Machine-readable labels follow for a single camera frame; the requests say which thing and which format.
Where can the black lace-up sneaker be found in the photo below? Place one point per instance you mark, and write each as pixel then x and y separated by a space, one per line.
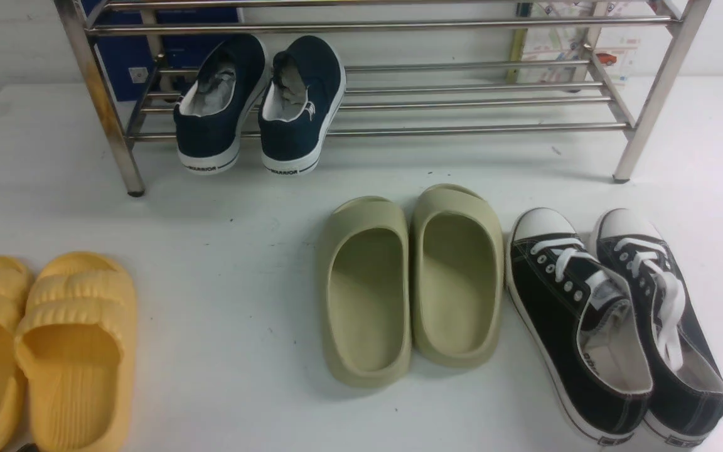
pixel 584 323
pixel 687 399

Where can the stainless steel shoe rack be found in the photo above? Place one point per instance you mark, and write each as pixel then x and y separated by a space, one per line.
pixel 83 30

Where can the blue box behind rack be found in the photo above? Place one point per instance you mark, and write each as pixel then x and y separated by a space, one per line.
pixel 129 59

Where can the left olive green slipper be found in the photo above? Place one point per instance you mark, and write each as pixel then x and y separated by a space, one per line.
pixel 362 282

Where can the olive green slipper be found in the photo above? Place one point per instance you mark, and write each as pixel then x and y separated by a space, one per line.
pixel 457 276
pixel 362 282

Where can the right olive green slipper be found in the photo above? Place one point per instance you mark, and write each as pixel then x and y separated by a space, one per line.
pixel 457 276

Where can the right navy canvas shoe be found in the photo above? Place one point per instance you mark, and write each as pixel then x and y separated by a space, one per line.
pixel 306 91

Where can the navy canvas shoe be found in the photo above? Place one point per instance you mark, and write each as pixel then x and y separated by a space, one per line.
pixel 306 91
pixel 209 116

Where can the left navy canvas shoe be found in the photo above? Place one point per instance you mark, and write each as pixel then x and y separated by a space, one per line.
pixel 209 116

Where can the white printed paper poster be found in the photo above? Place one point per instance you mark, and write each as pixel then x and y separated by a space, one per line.
pixel 615 47

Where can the right yellow ribbed slipper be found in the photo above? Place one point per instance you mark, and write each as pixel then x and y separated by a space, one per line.
pixel 77 347

